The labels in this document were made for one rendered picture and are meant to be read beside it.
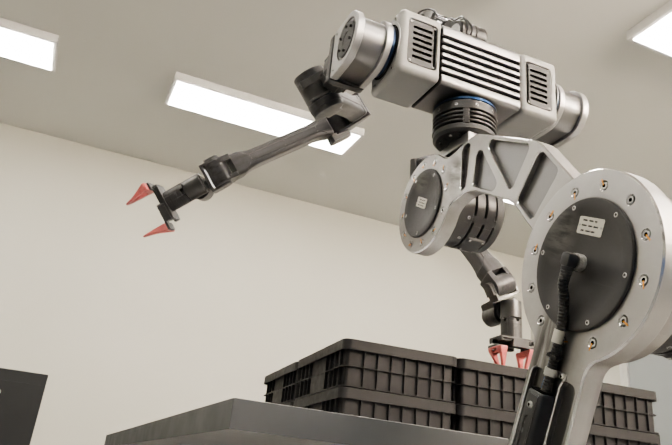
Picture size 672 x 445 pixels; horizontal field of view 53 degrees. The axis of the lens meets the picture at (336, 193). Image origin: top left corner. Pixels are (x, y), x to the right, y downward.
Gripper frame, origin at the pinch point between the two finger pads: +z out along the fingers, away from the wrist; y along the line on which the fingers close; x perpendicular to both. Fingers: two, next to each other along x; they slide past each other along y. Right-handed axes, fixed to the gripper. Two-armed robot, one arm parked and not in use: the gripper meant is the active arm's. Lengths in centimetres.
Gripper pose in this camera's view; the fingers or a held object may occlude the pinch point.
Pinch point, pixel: (512, 374)
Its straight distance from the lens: 188.9
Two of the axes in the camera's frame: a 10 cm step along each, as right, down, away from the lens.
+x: 3.2, -3.7, -8.7
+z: -0.9, 9.1, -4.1
